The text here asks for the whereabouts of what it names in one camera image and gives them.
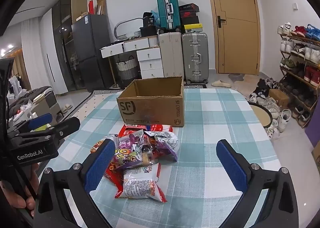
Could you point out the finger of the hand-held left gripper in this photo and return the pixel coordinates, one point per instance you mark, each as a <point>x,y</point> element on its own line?
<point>40,120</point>
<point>66,128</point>

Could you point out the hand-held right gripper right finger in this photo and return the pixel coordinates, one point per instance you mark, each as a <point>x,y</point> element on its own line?
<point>232,165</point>

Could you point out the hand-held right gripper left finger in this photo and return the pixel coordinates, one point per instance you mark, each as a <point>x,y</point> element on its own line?
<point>100,165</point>

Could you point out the orange red snack packet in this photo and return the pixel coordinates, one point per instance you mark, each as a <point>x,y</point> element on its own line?
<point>97,146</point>

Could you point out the purple orange snack packet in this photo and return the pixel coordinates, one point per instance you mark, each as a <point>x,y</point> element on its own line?
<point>125,155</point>

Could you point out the white purple snack packet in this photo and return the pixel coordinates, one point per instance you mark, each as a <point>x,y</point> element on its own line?
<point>166,143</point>

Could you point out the brown cardboard box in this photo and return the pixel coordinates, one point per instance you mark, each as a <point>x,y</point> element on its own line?
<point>150,110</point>

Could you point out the person's left hand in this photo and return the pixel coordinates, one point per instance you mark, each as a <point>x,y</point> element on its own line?
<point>17,201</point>

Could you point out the cream slipper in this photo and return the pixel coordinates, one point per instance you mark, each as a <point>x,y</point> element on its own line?
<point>64,110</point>
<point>69,106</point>

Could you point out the grey upholstered sofa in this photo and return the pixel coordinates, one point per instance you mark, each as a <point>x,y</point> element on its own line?
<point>47,100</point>

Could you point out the cream bowl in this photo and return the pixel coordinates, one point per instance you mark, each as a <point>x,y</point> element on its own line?
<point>40,98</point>

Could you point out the round stool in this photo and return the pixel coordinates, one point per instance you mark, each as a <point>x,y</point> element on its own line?
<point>260,115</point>

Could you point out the white sheer curtain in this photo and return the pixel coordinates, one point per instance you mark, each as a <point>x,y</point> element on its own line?
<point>32,55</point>

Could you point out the white wardrobe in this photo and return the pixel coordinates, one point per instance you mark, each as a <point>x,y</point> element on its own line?
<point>50,42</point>

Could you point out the glass door cabinet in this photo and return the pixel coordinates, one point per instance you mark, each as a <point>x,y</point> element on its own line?
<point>62,42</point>

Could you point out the pile of loose shoes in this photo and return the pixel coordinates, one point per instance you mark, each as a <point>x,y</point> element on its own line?
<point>262,90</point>

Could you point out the dark grey refrigerator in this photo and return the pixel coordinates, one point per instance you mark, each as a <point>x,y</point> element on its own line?
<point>90,50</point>

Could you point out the beige slipper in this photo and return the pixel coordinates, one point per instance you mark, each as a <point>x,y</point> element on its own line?
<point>221,83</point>

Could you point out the small cardboard box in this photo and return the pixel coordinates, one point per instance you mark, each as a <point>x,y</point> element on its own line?
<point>278,96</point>

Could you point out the woven laundry basket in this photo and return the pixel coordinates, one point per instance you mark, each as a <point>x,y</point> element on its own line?
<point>127,70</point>

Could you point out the irregular grey door mat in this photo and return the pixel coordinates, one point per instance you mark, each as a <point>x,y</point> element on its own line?
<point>240,77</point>

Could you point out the white drawer desk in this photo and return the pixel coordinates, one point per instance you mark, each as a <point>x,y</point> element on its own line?
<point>150,55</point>

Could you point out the flat cardboard box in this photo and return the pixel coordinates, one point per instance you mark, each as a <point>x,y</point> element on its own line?
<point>81,16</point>

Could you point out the silver suitcase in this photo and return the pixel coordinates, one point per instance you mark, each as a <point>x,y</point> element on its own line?
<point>195,55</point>

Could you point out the wooden door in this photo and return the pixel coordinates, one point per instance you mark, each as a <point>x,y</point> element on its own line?
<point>237,42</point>

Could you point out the tall red box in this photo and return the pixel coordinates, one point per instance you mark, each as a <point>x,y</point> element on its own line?
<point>92,7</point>

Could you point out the beige suitcase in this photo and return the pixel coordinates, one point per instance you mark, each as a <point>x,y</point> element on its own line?
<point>171,55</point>

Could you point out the tall open cardboard box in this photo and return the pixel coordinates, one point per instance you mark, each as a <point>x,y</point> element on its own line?
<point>101,6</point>

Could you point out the black storage crate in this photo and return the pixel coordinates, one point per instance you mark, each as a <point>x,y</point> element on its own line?
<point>150,32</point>

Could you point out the yellow black shoe box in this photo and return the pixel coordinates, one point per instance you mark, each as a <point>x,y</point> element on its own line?
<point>193,28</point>

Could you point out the blue plastic bag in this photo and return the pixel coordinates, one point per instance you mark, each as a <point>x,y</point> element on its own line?
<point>154,15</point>

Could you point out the wooden shoe rack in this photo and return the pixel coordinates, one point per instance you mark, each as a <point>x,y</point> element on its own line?
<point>300,39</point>

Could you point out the plain black shoe box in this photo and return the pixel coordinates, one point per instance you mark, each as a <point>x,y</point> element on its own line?
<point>190,20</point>

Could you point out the teal suitcase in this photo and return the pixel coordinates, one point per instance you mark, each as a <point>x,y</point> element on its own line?
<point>167,10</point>

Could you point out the red logo shoe box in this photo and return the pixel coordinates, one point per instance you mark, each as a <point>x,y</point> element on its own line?
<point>188,14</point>

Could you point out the black red striped shoe box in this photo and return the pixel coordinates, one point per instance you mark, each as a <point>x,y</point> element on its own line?
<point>189,7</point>

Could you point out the oval metal mirror frame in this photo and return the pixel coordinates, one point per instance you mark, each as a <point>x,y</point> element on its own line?
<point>117,27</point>

